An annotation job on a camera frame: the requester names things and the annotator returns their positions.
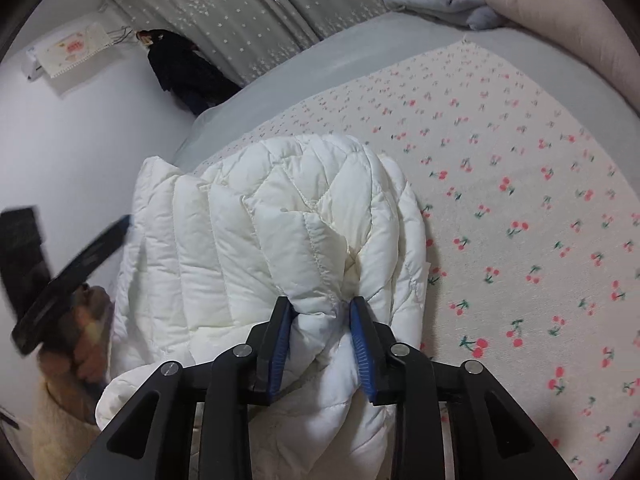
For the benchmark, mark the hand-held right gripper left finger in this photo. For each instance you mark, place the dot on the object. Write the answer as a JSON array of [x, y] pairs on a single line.
[[275, 360]]

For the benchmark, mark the covered wall air conditioner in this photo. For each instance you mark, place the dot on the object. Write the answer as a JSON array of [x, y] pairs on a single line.
[[70, 50]]

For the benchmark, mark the grey star print curtain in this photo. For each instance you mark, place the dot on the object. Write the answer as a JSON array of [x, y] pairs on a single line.
[[250, 15]]

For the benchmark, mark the person's left hand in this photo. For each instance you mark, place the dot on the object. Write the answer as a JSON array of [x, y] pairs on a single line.
[[92, 335]]

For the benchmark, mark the person's left forearm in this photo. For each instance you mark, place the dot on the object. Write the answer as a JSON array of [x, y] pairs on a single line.
[[65, 435]]

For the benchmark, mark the beige rolled quilt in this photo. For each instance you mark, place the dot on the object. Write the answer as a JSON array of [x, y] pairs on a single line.
[[575, 15]]

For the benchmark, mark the black hanging garment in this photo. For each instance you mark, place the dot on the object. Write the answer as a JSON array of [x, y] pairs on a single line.
[[185, 70]]

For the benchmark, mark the white quilted jacket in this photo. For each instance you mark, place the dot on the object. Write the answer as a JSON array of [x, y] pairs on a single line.
[[240, 240]]

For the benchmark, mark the cherry print bed cover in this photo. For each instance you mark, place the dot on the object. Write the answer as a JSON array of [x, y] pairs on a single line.
[[500, 235]]

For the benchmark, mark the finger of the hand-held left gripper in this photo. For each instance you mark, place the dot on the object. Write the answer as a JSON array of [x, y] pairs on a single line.
[[85, 267]]

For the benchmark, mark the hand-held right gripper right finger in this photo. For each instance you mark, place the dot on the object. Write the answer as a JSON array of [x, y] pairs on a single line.
[[361, 355]]

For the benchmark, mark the grey bed sheet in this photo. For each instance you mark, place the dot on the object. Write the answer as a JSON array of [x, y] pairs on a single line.
[[380, 40]]

